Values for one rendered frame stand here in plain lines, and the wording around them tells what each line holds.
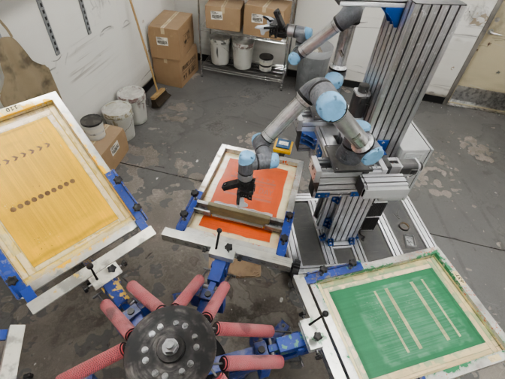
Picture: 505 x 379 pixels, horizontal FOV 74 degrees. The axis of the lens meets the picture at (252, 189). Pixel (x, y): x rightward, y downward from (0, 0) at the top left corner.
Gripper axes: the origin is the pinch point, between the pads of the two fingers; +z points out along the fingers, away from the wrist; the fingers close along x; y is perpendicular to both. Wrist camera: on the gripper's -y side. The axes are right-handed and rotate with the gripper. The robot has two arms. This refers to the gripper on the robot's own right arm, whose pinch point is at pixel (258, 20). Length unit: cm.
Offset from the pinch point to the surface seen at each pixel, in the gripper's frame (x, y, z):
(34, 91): -51, 65, 172
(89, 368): -204, 22, -10
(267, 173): -67, 64, -32
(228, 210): -112, 48, -24
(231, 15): 197, 105, 103
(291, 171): -59, 65, -46
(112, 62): 58, 109, 189
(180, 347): -189, 10, -39
